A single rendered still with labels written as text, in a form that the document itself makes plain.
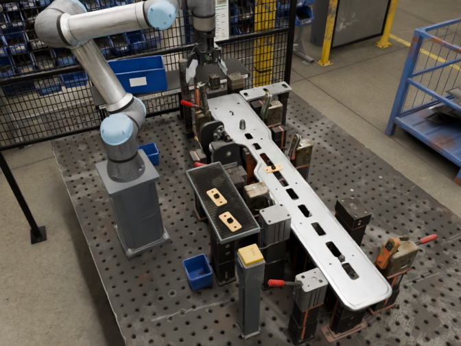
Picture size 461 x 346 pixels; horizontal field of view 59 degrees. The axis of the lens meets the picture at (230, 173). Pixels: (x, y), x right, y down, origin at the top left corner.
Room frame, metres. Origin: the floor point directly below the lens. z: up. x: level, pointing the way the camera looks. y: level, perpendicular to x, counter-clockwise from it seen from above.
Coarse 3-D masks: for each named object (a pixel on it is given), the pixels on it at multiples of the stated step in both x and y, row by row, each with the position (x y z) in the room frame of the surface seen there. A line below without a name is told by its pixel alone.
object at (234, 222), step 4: (228, 212) 0.95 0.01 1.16; (220, 216) 0.94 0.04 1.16; (228, 216) 0.93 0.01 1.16; (232, 216) 0.93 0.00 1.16; (224, 220) 0.92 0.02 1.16; (228, 220) 0.91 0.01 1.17; (232, 220) 0.91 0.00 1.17; (236, 220) 0.92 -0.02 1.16; (228, 224) 0.90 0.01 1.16; (232, 224) 0.90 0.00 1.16; (236, 224) 0.90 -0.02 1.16; (232, 228) 0.88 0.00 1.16; (236, 228) 0.88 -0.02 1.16
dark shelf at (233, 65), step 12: (228, 60) 2.35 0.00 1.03; (168, 72) 2.21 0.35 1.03; (204, 72) 2.20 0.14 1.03; (216, 72) 2.20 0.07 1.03; (228, 72) 2.20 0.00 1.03; (240, 72) 2.19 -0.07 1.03; (168, 84) 2.07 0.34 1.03; (192, 84) 2.06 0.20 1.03; (96, 96) 1.95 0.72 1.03; (144, 96) 1.95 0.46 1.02; (156, 96) 1.98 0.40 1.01; (96, 108) 1.86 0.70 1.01
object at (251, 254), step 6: (246, 246) 0.81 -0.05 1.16; (252, 246) 0.81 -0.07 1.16; (240, 252) 0.79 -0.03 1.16; (246, 252) 0.79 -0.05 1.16; (252, 252) 0.79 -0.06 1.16; (258, 252) 0.79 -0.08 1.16; (246, 258) 0.76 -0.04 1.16; (252, 258) 0.76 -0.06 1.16; (258, 258) 0.76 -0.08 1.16; (246, 264) 0.75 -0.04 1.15
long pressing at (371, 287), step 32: (224, 96) 1.98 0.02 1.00; (224, 128) 1.67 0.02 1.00; (256, 128) 1.67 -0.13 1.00; (256, 160) 1.42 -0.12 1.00; (288, 160) 1.42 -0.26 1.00; (320, 224) 1.03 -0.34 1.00; (320, 256) 0.89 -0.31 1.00; (352, 256) 0.88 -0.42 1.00; (352, 288) 0.75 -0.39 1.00; (384, 288) 0.75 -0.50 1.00
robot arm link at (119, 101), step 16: (64, 0) 1.42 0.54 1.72; (80, 48) 1.36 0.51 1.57; (96, 48) 1.40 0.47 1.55; (80, 64) 1.38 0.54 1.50; (96, 64) 1.37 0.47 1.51; (96, 80) 1.36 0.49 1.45; (112, 80) 1.38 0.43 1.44; (112, 96) 1.36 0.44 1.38; (128, 96) 1.39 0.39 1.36; (112, 112) 1.34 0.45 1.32; (128, 112) 1.35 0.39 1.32; (144, 112) 1.42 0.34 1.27
